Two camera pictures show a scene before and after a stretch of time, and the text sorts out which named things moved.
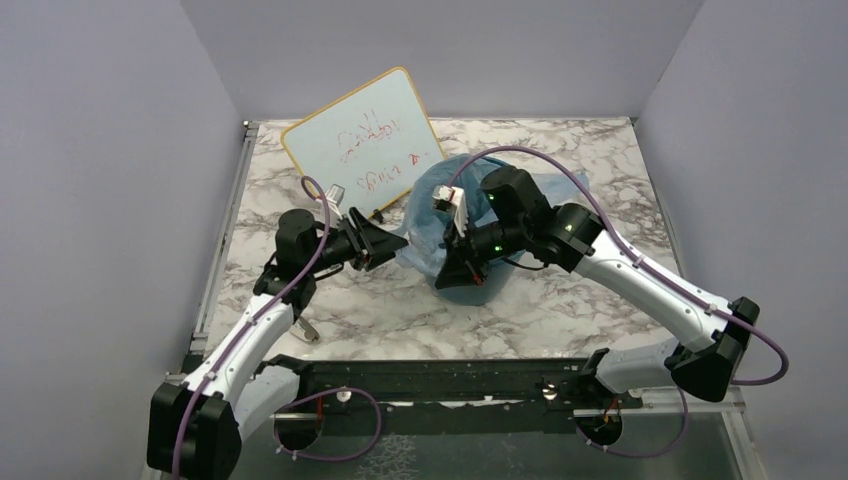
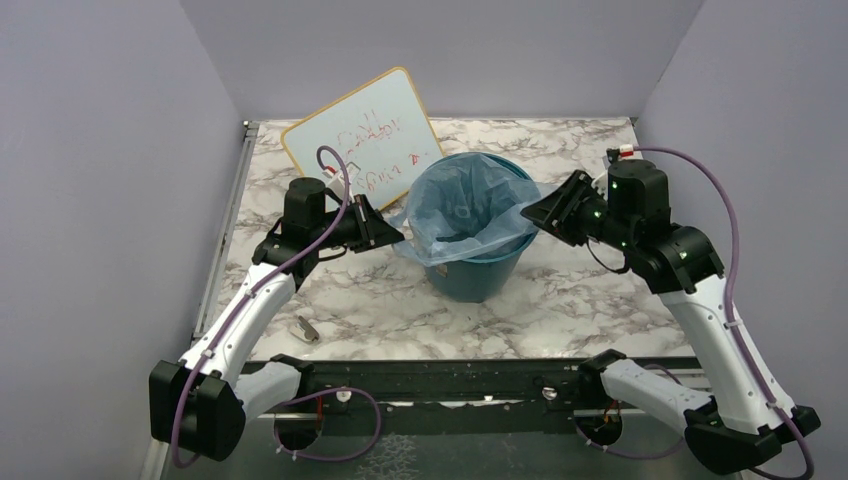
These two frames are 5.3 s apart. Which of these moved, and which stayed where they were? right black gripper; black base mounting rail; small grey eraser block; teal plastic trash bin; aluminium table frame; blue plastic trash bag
Moved: blue plastic trash bag; right black gripper
Stayed: black base mounting rail; teal plastic trash bin; aluminium table frame; small grey eraser block
